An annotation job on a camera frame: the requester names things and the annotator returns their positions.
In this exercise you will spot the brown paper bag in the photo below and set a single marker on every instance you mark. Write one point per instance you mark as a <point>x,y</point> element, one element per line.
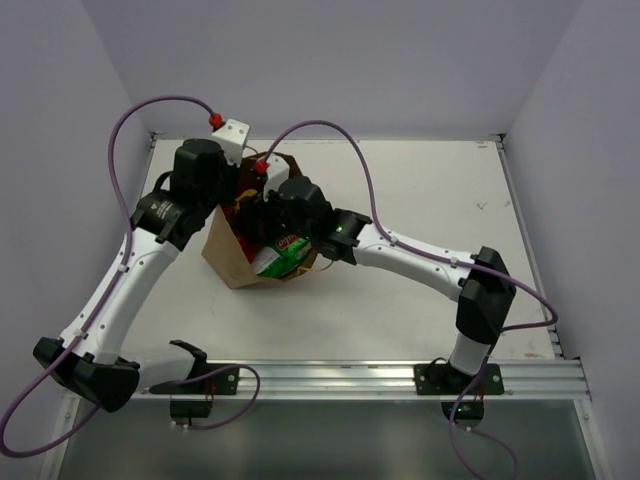
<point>222,251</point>

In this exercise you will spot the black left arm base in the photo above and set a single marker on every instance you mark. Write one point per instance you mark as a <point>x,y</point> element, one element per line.
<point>192,403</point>

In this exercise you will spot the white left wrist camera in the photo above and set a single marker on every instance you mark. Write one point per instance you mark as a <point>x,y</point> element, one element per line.
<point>232,138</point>

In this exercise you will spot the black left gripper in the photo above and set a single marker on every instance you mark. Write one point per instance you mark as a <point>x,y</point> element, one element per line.
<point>230,187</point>

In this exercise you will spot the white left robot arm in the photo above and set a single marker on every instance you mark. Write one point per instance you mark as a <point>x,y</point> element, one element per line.
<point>87,357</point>

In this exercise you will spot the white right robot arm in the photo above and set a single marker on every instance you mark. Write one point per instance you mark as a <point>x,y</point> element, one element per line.
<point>475,282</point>

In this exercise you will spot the green Chuba cassava bag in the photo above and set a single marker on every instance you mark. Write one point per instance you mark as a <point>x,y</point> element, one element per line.
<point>281,257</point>

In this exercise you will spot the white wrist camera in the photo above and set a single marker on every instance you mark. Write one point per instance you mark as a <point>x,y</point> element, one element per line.
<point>232,138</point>
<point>273,171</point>

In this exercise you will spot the yellow M&M's packet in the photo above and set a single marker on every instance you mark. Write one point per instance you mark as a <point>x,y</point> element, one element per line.
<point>245,196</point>

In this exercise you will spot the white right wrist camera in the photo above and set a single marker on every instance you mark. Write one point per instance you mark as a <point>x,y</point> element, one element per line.
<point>273,171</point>

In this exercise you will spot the red snack bag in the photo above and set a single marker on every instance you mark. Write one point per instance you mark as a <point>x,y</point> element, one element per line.
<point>249,249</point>

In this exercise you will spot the aluminium front mounting rail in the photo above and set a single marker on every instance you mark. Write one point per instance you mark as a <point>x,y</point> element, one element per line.
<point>394,380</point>

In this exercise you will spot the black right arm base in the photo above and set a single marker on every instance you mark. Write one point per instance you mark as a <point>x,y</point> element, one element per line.
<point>438,379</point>

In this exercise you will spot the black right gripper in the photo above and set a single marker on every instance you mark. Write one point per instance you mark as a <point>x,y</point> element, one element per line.
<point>255,208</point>

